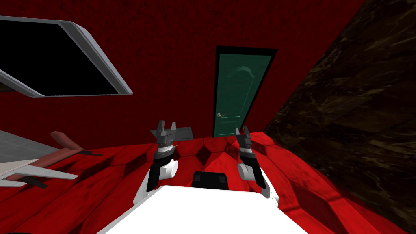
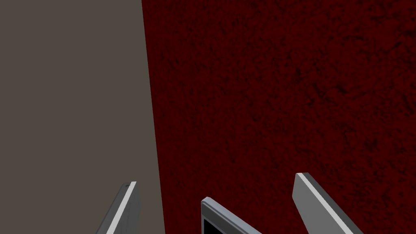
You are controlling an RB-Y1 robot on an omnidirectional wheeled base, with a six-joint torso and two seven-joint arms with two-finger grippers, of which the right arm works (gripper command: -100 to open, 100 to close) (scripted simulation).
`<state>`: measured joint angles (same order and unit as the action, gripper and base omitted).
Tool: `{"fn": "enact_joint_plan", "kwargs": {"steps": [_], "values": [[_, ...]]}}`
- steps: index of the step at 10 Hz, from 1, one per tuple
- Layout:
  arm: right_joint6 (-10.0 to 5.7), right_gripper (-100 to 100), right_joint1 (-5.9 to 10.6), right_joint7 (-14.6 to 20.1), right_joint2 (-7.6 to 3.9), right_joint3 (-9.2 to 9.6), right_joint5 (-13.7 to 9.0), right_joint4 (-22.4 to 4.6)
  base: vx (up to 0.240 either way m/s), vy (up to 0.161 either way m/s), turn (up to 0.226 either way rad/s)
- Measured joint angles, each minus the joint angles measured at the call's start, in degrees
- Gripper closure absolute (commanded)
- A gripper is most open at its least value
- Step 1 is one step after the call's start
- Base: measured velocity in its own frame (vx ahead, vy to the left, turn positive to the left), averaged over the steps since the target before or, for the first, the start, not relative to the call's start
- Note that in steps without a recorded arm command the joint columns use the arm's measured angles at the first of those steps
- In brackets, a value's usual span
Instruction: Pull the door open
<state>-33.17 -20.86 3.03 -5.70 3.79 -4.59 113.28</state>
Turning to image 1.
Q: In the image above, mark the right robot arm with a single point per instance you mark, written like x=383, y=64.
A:
x=248, y=169

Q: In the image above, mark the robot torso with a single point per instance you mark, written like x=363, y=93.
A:
x=201, y=211

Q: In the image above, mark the grey framed window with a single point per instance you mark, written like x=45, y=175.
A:
x=58, y=58

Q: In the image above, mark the grey flat panel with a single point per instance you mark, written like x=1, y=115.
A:
x=184, y=133

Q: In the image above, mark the green door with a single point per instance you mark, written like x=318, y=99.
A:
x=240, y=94

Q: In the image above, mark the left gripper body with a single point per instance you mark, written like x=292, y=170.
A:
x=165, y=135

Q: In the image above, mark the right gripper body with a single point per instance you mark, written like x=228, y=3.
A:
x=244, y=140

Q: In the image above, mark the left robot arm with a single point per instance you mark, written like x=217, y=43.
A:
x=161, y=170

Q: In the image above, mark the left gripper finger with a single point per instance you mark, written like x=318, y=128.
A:
x=173, y=126
x=161, y=125

